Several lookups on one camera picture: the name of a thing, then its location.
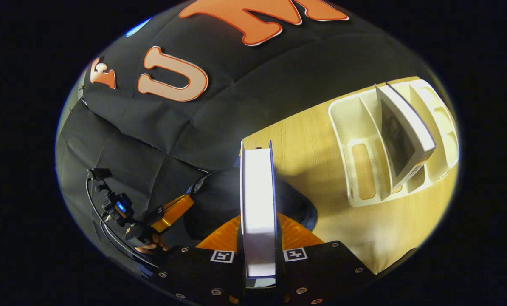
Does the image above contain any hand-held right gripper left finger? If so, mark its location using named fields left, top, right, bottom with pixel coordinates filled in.
left=158, top=215, right=248, bottom=304

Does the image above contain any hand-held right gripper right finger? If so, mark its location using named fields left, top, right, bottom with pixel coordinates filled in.
left=275, top=212, right=375, bottom=304

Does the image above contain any blue schoolbag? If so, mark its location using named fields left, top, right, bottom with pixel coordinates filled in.
left=183, top=168, right=318, bottom=241

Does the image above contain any blue cover book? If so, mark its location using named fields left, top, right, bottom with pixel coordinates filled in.
left=239, top=140, right=278, bottom=289

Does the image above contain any white bookshelf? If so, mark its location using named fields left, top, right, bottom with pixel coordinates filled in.
left=328, top=79, right=460, bottom=207

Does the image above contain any white portrait cover book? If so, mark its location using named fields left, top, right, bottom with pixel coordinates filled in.
left=375, top=83, right=437, bottom=190

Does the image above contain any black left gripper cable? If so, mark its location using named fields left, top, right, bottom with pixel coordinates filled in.
left=86, top=178, right=159, bottom=269

